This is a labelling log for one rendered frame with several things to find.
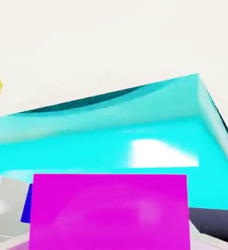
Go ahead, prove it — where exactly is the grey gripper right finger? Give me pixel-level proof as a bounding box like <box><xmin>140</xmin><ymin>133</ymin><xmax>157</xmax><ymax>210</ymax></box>
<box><xmin>188</xmin><ymin>207</ymin><xmax>228</xmax><ymax>250</ymax></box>

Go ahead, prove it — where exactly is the small magenta cube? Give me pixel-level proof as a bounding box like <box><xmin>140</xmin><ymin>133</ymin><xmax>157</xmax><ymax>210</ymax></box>
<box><xmin>28</xmin><ymin>173</ymin><xmax>191</xmax><ymax>250</ymax></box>

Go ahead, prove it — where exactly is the large cyan box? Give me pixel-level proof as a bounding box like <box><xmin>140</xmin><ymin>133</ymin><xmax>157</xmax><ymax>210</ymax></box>
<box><xmin>0</xmin><ymin>73</ymin><xmax>228</xmax><ymax>212</ymax></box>

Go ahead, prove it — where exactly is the small blue cube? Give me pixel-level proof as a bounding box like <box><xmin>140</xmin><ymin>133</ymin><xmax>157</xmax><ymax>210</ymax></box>
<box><xmin>20</xmin><ymin>183</ymin><xmax>34</xmax><ymax>225</ymax></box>

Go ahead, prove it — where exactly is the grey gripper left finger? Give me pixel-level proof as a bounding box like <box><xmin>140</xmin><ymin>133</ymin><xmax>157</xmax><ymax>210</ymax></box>
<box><xmin>0</xmin><ymin>232</ymin><xmax>30</xmax><ymax>250</ymax></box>

